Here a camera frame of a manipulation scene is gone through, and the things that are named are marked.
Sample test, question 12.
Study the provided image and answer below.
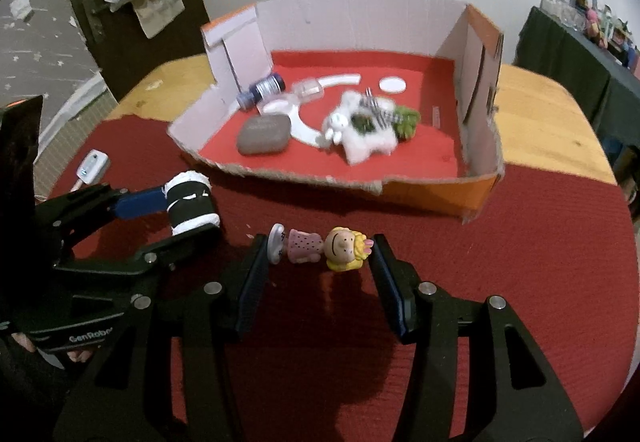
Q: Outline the dark green tablecloth table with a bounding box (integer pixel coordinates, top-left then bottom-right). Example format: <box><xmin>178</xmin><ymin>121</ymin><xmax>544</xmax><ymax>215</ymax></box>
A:
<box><xmin>515</xmin><ymin>6</ymin><xmax>640</xmax><ymax>153</ymax></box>

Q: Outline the white square charger device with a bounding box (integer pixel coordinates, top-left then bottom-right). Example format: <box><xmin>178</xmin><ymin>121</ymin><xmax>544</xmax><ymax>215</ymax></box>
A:
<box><xmin>75</xmin><ymin>149</ymin><xmax>111</xmax><ymax>185</ymax></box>

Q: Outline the grey rounded case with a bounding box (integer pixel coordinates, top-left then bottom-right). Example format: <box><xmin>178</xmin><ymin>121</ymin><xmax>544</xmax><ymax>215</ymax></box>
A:
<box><xmin>236</xmin><ymin>114</ymin><xmax>292</xmax><ymax>157</ymax></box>

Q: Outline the small clear plastic box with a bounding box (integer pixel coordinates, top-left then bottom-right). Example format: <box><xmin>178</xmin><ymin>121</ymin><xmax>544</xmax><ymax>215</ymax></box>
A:
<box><xmin>291</xmin><ymin>78</ymin><xmax>325</xmax><ymax>105</ymax></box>

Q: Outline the yellow-haired doll figurine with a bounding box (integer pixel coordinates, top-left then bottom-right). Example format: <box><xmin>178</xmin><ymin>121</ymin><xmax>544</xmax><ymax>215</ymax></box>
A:
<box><xmin>267</xmin><ymin>223</ymin><xmax>373</xmax><ymax>273</ymax></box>

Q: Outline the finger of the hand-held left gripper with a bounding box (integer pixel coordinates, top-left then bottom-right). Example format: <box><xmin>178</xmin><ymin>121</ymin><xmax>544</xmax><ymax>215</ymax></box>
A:
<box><xmin>55</xmin><ymin>224</ymin><xmax>223</xmax><ymax>273</ymax></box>
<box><xmin>37</xmin><ymin>184</ymin><xmax>173</xmax><ymax>243</ymax></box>

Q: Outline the white fluffy rabbit plush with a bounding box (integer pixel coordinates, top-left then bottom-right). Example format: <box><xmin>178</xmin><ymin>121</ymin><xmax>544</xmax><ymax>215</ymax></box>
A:
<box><xmin>320</xmin><ymin>89</ymin><xmax>401</xmax><ymax>166</ymax></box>

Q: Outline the black and white roll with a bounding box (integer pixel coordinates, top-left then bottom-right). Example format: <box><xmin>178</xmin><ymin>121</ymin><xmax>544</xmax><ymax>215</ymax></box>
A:
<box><xmin>162</xmin><ymin>170</ymin><xmax>222</xmax><ymax>237</ymax></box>

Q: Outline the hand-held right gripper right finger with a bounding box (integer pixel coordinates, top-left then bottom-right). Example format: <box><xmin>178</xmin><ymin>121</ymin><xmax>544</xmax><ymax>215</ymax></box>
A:
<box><xmin>369</xmin><ymin>233</ymin><xmax>586</xmax><ymax>442</ymax></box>

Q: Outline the row of small figurines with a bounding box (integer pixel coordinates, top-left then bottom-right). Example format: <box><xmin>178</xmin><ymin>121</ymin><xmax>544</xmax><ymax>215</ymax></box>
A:
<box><xmin>545</xmin><ymin>0</ymin><xmax>640</xmax><ymax>70</ymax></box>

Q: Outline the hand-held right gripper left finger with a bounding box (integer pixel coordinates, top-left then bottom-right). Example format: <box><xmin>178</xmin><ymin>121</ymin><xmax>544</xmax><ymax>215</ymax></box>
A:
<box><xmin>52</xmin><ymin>233</ymin><xmax>271</xmax><ymax>442</ymax></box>

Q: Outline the orange cardboard box red inside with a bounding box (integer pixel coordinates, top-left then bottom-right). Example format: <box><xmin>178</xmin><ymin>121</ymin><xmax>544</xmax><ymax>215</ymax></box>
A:
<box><xmin>167</xmin><ymin>0</ymin><xmax>506</xmax><ymax>224</ymax></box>

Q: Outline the white plastic lid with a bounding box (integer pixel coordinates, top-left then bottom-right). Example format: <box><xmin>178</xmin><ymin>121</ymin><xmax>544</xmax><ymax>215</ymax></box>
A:
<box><xmin>256</xmin><ymin>92</ymin><xmax>301</xmax><ymax>118</ymax></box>

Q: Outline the red ribbed table mat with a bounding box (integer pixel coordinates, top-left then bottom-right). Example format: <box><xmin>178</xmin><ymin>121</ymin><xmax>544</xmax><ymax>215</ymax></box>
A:
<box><xmin>47</xmin><ymin>117</ymin><xmax>638</xmax><ymax>442</ymax></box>

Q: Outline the door handle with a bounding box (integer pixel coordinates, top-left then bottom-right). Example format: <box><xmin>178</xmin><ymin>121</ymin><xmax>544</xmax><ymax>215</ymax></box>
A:
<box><xmin>82</xmin><ymin>0</ymin><xmax>108</xmax><ymax>43</ymax></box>

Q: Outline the person's left hand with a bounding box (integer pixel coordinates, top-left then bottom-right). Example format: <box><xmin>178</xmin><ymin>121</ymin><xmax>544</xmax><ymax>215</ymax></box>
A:
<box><xmin>7</xmin><ymin>329</ymin><xmax>96</xmax><ymax>365</ymax></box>

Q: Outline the blue ink bottle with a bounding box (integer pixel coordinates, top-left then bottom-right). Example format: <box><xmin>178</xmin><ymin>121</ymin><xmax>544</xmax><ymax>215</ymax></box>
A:
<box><xmin>235</xmin><ymin>73</ymin><xmax>287</xmax><ymax>112</ymax></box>

